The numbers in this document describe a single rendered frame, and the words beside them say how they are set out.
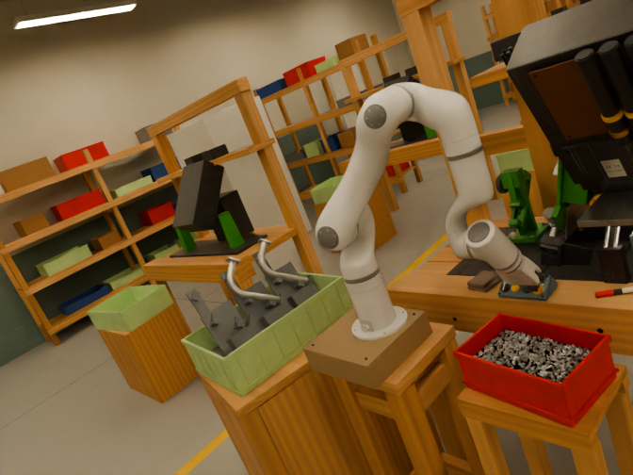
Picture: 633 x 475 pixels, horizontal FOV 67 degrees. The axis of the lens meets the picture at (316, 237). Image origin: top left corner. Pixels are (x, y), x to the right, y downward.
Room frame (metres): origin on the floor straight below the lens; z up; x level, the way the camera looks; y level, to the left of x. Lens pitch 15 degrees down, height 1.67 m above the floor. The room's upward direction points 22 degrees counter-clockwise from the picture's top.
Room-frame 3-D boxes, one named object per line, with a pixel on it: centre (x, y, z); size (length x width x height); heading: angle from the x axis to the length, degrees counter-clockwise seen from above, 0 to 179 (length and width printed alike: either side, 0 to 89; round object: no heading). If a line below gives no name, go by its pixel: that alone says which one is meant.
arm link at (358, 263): (1.45, -0.11, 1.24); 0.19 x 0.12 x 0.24; 143
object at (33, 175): (7.13, 2.66, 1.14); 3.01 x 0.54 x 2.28; 130
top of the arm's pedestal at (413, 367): (1.43, -0.09, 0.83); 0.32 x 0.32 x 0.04; 37
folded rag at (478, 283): (1.48, -0.48, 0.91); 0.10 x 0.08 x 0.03; 116
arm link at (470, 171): (1.20, -0.40, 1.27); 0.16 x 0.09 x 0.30; 36
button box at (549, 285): (1.33, -0.55, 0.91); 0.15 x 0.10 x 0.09; 36
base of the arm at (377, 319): (1.43, -0.09, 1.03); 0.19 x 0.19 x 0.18
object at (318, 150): (7.82, -0.83, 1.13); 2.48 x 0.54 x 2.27; 40
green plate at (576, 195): (1.38, -0.81, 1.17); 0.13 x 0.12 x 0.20; 36
